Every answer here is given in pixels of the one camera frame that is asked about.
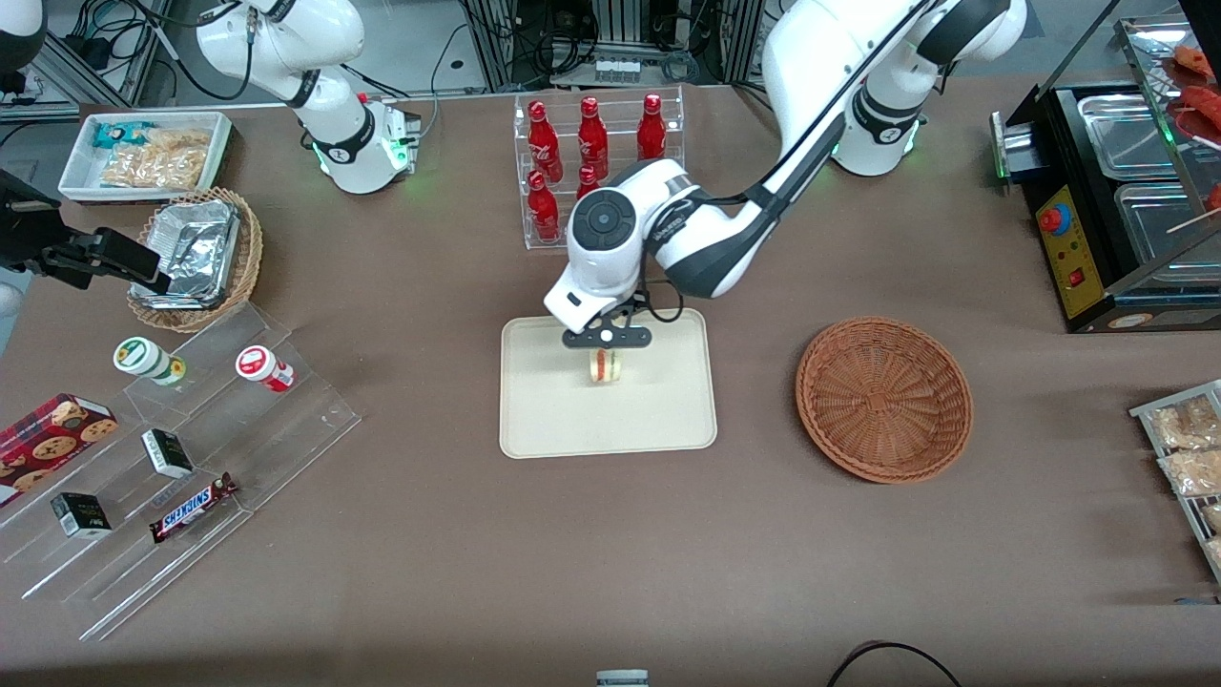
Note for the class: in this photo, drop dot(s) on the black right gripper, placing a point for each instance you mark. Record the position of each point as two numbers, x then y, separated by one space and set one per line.
36 250

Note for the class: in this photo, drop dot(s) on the small layered sandwich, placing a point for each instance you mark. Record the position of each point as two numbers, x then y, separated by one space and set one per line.
605 367

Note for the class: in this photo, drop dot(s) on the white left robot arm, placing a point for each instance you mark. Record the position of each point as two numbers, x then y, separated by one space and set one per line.
858 57

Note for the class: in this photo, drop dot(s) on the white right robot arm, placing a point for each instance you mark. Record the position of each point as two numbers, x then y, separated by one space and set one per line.
334 105

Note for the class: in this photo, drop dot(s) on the cream rectangular serving tray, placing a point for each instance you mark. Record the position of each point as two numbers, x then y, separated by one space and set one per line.
553 410

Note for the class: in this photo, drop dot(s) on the aluminium foil tray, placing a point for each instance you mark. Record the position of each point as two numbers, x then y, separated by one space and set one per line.
196 253

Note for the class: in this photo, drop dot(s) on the light wicker basket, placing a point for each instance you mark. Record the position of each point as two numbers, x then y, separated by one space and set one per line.
243 267

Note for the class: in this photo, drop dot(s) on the brown wicker basket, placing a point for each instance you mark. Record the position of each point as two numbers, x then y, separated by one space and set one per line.
882 401

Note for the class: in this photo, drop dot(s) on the white plastic snack bin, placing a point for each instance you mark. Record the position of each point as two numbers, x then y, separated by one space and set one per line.
72 181

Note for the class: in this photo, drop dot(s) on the green sunflower lid cup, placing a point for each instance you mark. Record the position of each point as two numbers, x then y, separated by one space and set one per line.
138 355

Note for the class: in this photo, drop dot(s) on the clear bag of chips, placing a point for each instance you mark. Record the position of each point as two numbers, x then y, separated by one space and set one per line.
162 162

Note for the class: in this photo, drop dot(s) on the teal snack packet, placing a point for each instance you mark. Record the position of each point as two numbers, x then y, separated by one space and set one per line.
119 134

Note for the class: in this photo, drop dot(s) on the red cola bottle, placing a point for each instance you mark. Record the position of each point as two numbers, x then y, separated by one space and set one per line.
588 181
592 129
543 205
652 124
543 134

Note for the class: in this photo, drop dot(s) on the red tartan cookie box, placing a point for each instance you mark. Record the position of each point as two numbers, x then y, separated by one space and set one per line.
48 439

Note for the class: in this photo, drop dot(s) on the red lid yogurt cup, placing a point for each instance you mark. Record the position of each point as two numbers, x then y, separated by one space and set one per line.
258 364

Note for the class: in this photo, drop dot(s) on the black box with white label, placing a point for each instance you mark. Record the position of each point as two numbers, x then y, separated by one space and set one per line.
170 456

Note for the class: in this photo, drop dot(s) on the clear acrylic bottle rack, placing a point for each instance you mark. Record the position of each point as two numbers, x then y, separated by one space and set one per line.
521 105

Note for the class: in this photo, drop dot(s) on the black Face carton box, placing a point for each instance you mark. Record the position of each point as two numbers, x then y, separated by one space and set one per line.
84 517

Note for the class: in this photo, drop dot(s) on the clear acrylic stepped display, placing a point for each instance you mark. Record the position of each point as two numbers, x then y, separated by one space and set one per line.
305 420

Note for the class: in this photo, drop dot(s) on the Snickers chocolate bar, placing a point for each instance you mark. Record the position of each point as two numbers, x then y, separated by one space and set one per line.
191 509

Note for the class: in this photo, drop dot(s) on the white power strip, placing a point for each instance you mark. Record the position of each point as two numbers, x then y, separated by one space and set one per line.
617 69

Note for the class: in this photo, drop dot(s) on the small grey white device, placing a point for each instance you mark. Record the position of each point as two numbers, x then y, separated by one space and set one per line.
622 679

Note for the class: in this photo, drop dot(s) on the black food warmer machine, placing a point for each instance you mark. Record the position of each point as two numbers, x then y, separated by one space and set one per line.
1068 248

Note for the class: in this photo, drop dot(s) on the white snack display rack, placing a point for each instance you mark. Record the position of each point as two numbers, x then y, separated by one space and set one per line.
1145 412

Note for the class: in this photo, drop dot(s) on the steel warmer pan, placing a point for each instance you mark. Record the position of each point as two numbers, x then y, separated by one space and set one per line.
1159 229
1126 134

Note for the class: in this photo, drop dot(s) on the clear bag of crackers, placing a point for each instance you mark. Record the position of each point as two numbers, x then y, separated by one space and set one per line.
1183 425
1192 472

